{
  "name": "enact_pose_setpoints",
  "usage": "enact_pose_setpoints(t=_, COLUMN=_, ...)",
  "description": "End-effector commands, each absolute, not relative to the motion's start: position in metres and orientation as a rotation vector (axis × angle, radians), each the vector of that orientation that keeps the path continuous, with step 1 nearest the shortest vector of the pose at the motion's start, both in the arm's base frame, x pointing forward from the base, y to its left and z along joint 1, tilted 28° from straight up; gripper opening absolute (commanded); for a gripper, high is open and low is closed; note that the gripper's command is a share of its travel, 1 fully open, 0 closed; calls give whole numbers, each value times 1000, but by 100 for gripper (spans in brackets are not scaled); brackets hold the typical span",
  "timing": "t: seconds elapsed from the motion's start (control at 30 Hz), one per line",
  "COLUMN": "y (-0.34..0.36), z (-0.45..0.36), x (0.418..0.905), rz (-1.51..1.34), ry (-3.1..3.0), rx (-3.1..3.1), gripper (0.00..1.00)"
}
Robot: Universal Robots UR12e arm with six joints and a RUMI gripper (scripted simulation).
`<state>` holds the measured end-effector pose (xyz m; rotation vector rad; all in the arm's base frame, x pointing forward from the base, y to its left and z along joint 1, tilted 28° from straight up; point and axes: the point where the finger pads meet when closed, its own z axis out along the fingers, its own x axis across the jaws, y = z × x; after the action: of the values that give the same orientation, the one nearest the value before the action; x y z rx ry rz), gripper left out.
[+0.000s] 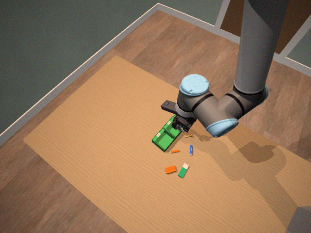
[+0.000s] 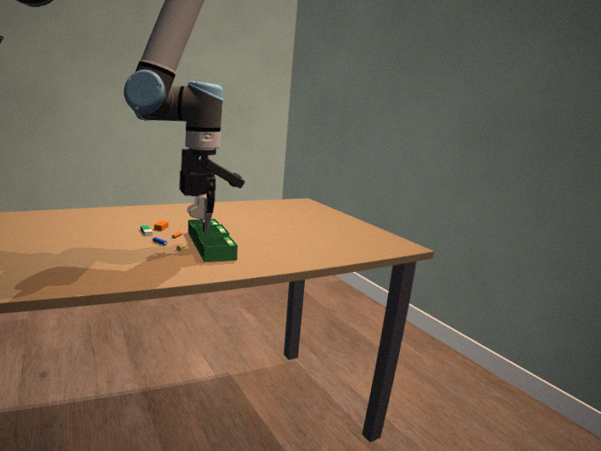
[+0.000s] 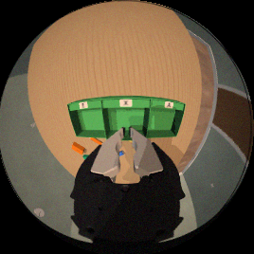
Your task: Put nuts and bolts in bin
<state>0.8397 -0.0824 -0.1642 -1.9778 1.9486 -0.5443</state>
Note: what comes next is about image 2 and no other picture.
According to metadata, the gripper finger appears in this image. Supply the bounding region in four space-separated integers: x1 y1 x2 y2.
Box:
190 183 215 233
187 194 207 232

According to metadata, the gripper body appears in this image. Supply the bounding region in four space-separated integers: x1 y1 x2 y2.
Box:
180 148 216 196

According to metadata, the green and beige eraser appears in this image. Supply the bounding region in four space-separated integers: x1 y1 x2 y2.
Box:
140 225 153 236

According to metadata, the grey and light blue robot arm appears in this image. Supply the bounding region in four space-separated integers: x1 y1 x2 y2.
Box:
123 0 245 188

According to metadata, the green rack of bins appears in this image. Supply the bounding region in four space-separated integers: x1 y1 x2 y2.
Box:
188 219 238 262

